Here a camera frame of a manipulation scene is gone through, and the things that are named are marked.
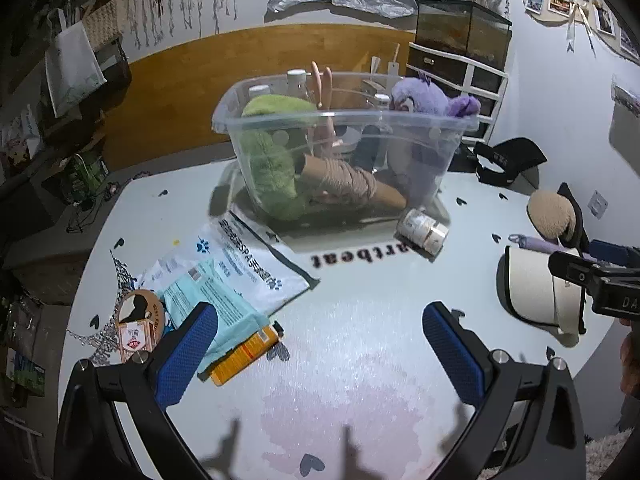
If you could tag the beige fluffy ball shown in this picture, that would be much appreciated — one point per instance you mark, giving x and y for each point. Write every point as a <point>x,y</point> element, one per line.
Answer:
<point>550,212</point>

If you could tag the white labelled bottle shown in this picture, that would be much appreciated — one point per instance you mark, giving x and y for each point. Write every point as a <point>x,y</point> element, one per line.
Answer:
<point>422,230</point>

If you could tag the round cork coaster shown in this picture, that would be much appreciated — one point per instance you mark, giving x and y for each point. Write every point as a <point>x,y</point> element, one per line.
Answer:
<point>137,307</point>

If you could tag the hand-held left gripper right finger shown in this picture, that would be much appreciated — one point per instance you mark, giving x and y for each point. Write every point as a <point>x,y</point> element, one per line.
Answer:
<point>452,355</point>

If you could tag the pink toy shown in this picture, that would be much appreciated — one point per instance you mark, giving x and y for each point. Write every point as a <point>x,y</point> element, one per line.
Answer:
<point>316,85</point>

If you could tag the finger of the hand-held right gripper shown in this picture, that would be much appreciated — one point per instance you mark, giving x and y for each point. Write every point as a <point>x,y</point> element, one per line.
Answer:
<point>575,267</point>
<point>612,252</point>

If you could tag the green packaging bag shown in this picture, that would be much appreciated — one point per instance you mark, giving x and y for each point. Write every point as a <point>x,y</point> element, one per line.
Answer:
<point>87,172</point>

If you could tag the purple plush toy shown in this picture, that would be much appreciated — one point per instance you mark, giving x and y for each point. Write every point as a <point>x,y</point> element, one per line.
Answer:
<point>420,97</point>

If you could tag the clear plastic bottle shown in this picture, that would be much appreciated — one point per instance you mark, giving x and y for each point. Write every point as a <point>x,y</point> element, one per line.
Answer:
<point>259,91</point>
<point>297,85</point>
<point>382,101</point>

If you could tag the green plush toy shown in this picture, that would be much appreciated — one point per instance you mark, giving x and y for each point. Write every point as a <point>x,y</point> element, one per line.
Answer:
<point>272,160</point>

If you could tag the white paw print pouch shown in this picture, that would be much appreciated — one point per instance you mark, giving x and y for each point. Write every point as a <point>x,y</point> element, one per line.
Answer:
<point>250,265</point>

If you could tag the black cap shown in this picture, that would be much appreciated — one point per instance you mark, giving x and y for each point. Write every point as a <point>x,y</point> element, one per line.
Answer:
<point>515,152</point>

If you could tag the teal packet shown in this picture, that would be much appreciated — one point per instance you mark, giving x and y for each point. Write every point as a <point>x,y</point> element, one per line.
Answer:
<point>220,300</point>

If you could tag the black cloth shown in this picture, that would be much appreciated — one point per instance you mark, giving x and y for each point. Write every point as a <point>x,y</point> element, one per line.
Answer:
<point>580,220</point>

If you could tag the clear plastic storage container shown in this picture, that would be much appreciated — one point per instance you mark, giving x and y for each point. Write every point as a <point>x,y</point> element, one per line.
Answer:
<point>350,125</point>

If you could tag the wall socket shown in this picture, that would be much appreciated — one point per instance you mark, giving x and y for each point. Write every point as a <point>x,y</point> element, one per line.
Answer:
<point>597,204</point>

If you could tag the white tote bag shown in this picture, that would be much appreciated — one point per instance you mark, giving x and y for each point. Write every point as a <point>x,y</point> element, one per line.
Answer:
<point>72,70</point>

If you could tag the person's right hand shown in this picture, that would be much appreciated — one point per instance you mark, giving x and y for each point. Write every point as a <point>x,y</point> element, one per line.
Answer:
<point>631,360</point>

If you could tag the wicker basket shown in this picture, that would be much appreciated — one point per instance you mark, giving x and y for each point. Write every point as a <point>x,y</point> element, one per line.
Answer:
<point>102,25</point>

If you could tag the round photo board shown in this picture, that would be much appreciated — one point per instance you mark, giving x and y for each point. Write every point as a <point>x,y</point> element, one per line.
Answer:
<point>555,20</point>

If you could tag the glass tank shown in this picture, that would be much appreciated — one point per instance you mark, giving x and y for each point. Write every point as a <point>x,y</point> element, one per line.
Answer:
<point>450,30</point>

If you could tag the orange tube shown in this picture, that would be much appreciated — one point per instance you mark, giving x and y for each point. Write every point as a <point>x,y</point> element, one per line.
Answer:
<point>240,357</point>

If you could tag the white fluffy rug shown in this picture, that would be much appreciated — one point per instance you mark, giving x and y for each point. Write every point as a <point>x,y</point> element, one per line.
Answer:
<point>612,455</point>

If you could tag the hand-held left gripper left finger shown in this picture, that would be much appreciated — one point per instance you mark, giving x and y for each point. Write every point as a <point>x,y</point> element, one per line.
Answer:
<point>187,355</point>

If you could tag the white drawer cabinet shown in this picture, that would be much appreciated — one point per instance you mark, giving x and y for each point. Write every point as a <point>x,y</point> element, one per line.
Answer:
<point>467,72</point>

